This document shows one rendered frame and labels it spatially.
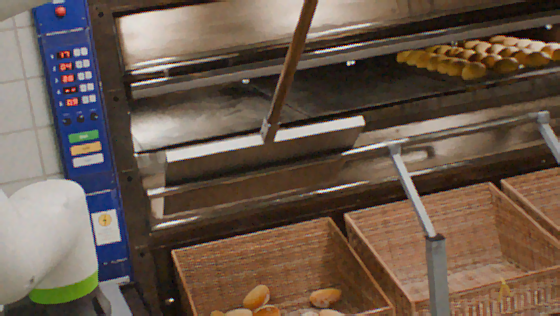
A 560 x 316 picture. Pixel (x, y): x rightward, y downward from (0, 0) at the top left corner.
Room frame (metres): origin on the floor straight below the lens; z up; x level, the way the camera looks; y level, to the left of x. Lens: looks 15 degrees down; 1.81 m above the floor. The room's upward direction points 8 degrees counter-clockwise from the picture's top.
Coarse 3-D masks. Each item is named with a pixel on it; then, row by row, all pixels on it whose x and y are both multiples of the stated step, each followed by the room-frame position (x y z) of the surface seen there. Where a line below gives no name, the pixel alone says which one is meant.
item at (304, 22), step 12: (312, 0) 1.60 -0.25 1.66; (300, 12) 1.65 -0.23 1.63; (312, 12) 1.63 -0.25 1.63; (300, 24) 1.66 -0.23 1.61; (300, 36) 1.69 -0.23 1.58; (300, 48) 1.72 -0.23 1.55; (288, 60) 1.76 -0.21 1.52; (288, 72) 1.79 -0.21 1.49; (288, 84) 1.83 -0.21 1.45; (276, 96) 1.88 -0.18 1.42; (276, 108) 1.91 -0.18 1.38; (276, 120) 1.95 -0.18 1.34
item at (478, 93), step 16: (512, 80) 2.71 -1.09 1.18; (528, 80) 2.69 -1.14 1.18; (544, 80) 2.70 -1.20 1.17; (432, 96) 2.65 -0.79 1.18; (448, 96) 2.63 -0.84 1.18; (464, 96) 2.64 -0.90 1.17; (480, 96) 2.65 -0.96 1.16; (496, 96) 2.66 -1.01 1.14; (336, 112) 2.61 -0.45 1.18; (352, 112) 2.58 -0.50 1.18; (368, 112) 2.57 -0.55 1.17; (384, 112) 2.58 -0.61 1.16; (400, 112) 2.59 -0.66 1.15; (416, 112) 2.60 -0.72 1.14; (288, 128) 2.52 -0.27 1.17; (176, 144) 2.49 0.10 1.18; (192, 144) 2.46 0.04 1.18; (208, 144) 2.47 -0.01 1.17; (144, 160) 2.43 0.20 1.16; (160, 160) 2.44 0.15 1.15
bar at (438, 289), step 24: (504, 120) 2.26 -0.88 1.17; (528, 120) 2.27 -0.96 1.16; (384, 144) 2.18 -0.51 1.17; (408, 144) 2.19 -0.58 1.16; (552, 144) 2.22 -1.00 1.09; (264, 168) 2.12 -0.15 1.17; (288, 168) 2.13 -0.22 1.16; (168, 192) 2.06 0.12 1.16; (408, 192) 2.10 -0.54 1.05; (432, 240) 1.96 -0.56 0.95; (432, 264) 1.96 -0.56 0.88; (432, 288) 1.97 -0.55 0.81; (432, 312) 1.99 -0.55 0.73
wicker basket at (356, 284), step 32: (320, 224) 2.50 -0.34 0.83; (192, 256) 2.41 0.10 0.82; (256, 256) 2.43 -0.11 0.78; (288, 256) 2.45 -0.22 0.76; (320, 256) 2.46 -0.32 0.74; (352, 256) 2.31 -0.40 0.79; (192, 288) 2.38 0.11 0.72; (224, 288) 2.39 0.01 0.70; (288, 288) 2.42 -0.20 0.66; (320, 288) 2.43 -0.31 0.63; (352, 288) 2.34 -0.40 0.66
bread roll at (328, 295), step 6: (312, 294) 2.38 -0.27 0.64; (318, 294) 2.37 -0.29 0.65; (324, 294) 2.36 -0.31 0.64; (330, 294) 2.36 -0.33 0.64; (336, 294) 2.37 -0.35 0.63; (312, 300) 2.37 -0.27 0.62; (318, 300) 2.36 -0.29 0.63; (324, 300) 2.36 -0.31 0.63; (330, 300) 2.36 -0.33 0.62; (336, 300) 2.36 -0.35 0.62; (318, 306) 2.36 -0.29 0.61; (324, 306) 2.36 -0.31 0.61; (330, 306) 2.36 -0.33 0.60
